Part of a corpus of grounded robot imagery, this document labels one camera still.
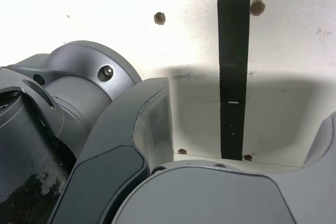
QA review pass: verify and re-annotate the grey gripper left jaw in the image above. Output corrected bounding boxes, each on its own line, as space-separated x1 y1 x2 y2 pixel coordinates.
48 77 175 224

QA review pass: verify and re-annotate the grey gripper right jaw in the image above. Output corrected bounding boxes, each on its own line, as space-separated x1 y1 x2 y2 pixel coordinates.
110 111 336 224

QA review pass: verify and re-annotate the black tape strip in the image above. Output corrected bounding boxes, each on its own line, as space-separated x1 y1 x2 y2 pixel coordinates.
217 0 252 162

